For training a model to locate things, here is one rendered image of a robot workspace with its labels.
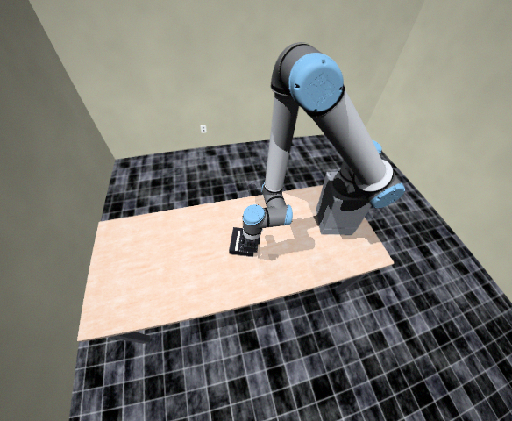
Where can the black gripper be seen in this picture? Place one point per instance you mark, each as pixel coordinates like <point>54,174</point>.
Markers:
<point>249,247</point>

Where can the black lighting desk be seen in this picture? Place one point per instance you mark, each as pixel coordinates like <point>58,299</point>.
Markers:
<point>237,243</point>

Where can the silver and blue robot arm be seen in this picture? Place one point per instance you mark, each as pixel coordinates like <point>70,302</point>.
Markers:
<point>316,82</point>

